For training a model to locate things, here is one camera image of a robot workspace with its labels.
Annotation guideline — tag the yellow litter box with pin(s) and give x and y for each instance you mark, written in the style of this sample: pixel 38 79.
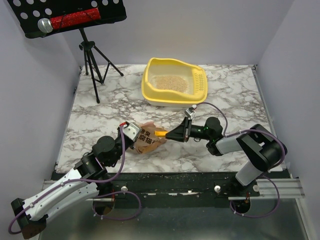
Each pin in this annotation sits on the yellow litter box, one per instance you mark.
pixel 194 75

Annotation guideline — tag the red silver microphone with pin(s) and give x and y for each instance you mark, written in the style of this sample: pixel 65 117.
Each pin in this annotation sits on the red silver microphone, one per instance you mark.
pixel 46 25

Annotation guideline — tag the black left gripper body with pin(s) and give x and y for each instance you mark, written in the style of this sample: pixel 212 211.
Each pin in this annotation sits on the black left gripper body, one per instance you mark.
pixel 119 145

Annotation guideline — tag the orange plastic scoop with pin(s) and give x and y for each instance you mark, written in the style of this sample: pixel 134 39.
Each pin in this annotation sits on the orange plastic scoop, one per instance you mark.
pixel 160 134

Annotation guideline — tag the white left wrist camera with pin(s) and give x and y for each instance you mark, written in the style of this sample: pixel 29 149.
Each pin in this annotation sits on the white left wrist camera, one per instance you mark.
pixel 132 131

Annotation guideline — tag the pink cat litter bag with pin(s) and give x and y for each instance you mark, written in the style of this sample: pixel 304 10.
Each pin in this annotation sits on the pink cat litter bag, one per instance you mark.
pixel 147 141

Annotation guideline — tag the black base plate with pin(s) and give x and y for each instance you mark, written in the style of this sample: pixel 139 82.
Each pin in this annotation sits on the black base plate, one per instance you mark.
pixel 192 190

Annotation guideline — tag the black music stand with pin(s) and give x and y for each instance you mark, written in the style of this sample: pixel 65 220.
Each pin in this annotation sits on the black music stand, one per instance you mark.
pixel 28 12

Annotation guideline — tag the beige cat litter pile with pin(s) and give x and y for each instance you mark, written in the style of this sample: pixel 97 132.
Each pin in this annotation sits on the beige cat litter pile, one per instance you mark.
pixel 171 82

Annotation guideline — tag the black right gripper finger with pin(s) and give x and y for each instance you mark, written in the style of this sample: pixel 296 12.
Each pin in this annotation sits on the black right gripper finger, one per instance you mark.
pixel 177 138
pixel 180 129

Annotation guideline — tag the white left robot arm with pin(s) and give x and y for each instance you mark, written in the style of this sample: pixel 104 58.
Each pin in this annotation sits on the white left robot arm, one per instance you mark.
pixel 89 178

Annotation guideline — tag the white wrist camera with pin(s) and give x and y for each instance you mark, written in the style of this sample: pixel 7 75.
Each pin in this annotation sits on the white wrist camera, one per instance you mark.
pixel 190 112
pixel 132 131

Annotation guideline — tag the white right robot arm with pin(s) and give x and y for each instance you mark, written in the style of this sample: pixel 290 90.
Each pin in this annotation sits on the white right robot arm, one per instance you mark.
pixel 263 150

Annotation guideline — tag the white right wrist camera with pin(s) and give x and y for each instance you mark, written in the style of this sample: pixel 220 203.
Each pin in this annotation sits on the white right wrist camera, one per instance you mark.
pixel 190 112

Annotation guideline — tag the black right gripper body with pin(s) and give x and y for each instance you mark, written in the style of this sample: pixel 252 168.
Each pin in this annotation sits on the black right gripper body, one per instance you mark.
pixel 187 129

